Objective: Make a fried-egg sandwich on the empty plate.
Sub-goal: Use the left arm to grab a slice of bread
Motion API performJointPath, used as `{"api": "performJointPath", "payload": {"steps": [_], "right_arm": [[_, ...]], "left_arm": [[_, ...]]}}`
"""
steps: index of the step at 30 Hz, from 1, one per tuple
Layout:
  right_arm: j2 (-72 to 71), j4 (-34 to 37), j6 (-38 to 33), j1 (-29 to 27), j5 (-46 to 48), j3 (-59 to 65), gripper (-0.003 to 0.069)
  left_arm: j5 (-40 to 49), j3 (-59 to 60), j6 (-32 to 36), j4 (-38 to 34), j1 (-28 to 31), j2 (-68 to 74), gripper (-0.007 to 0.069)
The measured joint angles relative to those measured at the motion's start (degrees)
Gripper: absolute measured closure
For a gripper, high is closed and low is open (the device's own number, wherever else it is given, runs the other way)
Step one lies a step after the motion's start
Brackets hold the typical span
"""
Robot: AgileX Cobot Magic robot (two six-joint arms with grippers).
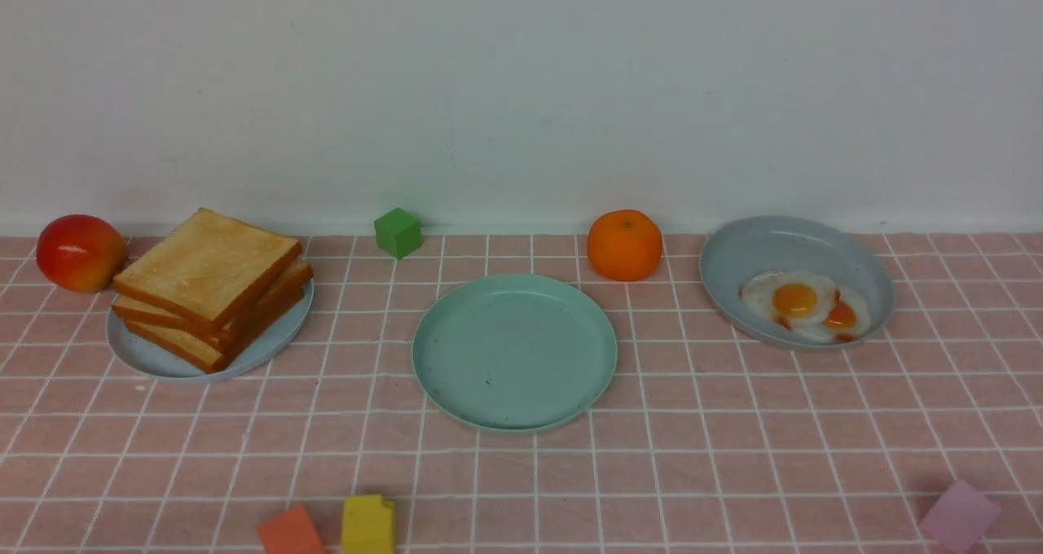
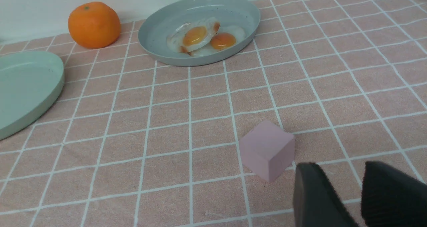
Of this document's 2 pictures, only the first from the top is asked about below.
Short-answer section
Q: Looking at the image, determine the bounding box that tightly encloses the fried egg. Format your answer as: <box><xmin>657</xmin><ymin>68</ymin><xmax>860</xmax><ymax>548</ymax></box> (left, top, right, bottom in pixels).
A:
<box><xmin>739</xmin><ymin>270</ymin><xmax>838</xmax><ymax>330</ymax></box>
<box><xmin>792</xmin><ymin>286</ymin><xmax>872</xmax><ymax>344</ymax></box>

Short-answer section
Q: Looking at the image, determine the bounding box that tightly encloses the teal centre plate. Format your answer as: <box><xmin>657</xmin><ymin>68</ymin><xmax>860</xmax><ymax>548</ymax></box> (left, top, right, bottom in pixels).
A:
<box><xmin>412</xmin><ymin>273</ymin><xmax>618</xmax><ymax>433</ymax></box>

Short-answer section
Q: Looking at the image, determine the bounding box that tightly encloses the orange mandarin fruit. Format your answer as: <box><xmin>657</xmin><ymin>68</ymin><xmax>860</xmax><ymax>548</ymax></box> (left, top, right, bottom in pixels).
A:
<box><xmin>586</xmin><ymin>209</ymin><xmax>663</xmax><ymax>282</ymax></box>

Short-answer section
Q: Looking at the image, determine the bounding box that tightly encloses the green cube block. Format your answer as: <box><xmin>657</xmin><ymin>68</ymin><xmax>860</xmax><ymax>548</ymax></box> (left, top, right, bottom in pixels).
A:
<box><xmin>373</xmin><ymin>208</ymin><xmax>425</xmax><ymax>260</ymax></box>

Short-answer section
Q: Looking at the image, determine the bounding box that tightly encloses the pink checkered tablecloth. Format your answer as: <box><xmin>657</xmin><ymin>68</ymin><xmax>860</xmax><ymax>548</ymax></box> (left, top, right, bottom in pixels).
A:
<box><xmin>1</xmin><ymin>234</ymin><xmax>1042</xmax><ymax>553</ymax></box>

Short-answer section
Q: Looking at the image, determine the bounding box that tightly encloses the grey blue right plate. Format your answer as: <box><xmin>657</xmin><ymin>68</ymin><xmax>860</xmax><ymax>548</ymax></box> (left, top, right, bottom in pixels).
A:
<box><xmin>699</xmin><ymin>216</ymin><xmax>896</xmax><ymax>351</ymax></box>

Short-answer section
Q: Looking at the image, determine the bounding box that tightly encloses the yellow block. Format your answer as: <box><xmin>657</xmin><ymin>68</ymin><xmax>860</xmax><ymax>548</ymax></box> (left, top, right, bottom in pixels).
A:
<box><xmin>341</xmin><ymin>493</ymin><xmax>396</xmax><ymax>554</ymax></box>

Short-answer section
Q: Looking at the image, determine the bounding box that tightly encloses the orange block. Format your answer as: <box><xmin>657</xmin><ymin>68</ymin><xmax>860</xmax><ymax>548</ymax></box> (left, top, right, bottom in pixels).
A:
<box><xmin>257</xmin><ymin>504</ymin><xmax>328</xmax><ymax>554</ymax></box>

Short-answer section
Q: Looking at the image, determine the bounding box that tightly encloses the light blue left plate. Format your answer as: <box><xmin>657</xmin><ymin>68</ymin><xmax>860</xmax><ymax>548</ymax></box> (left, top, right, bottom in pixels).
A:
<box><xmin>107</xmin><ymin>279</ymin><xmax>315</xmax><ymax>385</ymax></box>

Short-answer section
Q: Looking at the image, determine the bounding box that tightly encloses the red yellow apple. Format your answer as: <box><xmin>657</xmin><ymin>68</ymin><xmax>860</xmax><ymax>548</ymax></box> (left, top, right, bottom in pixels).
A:
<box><xmin>37</xmin><ymin>215</ymin><xmax>128</xmax><ymax>293</ymax></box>

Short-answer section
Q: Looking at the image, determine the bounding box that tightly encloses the pink block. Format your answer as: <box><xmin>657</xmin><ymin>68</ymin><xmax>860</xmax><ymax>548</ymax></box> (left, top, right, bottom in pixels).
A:
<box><xmin>919</xmin><ymin>480</ymin><xmax>1001</xmax><ymax>553</ymax></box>

